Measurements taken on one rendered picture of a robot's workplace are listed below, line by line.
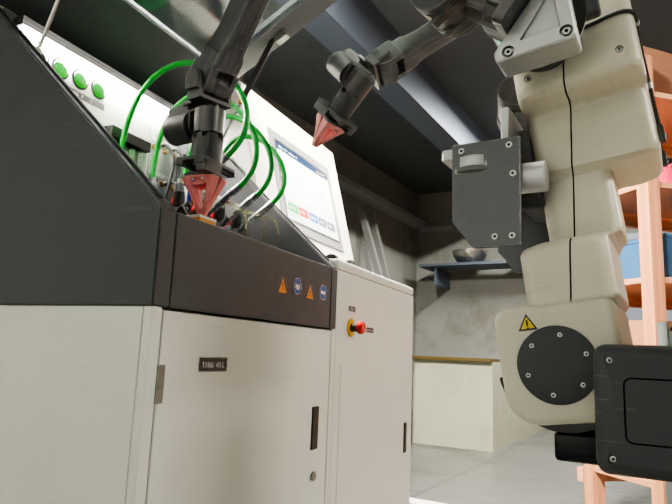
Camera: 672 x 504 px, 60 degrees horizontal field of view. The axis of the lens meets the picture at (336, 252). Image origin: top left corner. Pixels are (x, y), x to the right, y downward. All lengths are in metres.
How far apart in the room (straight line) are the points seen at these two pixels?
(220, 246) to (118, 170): 0.22
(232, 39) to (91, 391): 0.65
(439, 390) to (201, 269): 4.24
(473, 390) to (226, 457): 4.04
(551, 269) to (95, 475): 0.74
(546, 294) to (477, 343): 6.66
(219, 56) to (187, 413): 0.63
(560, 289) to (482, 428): 4.26
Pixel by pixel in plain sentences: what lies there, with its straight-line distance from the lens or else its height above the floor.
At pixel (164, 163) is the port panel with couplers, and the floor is 1.27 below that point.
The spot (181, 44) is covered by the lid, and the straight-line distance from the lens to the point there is 1.77.
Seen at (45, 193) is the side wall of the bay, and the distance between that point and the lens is 1.18.
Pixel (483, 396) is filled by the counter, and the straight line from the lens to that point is 5.06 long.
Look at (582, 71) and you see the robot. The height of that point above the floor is 1.12.
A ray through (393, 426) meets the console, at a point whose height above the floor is 0.50.
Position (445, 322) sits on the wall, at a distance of 7.64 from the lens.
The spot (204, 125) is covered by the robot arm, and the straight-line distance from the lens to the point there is 1.12.
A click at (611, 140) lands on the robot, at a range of 0.92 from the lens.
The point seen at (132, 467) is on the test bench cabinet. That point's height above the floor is 0.55.
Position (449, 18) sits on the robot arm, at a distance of 0.90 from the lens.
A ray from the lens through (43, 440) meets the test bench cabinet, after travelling 1.11.
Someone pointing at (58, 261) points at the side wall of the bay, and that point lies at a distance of 1.12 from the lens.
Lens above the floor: 0.73
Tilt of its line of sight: 10 degrees up
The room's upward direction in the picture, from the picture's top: 2 degrees clockwise
